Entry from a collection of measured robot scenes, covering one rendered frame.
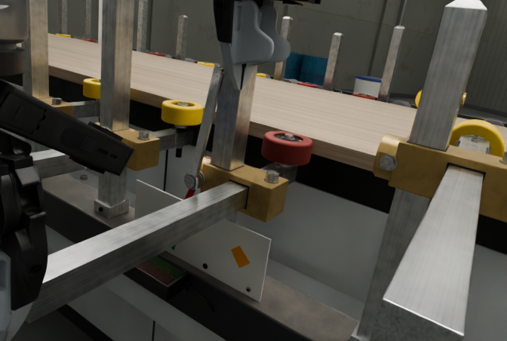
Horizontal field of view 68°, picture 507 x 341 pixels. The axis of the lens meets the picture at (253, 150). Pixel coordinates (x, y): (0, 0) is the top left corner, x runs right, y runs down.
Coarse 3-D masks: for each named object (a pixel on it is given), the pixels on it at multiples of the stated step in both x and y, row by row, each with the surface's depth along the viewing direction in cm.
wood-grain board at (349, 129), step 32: (64, 64) 108; (96, 64) 118; (160, 64) 146; (192, 64) 165; (160, 96) 83; (192, 96) 88; (256, 96) 102; (288, 96) 111; (320, 96) 121; (352, 96) 134; (256, 128) 71; (288, 128) 69; (320, 128) 73; (352, 128) 78; (384, 128) 83; (352, 160) 62
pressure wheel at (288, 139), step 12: (276, 132) 62; (288, 132) 63; (264, 144) 59; (276, 144) 57; (288, 144) 56; (300, 144) 57; (312, 144) 59; (264, 156) 59; (276, 156) 57; (288, 156) 57; (300, 156) 57
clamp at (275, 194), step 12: (204, 156) 57; (204, 168) 54; (216, 168) 52; (240, 168) 54; (252, 168) 54; (216, 180) 53; (228, 180) 52; (240, 180) 50; (252, 180) 50; (288, 180) 52; (252, 192) 50; (264, 192) 49; (276, 192) 50; (252, 204) 50; (264, 204) 49; (276, 204) 51; (252, 216) 50; (264, 216) 49
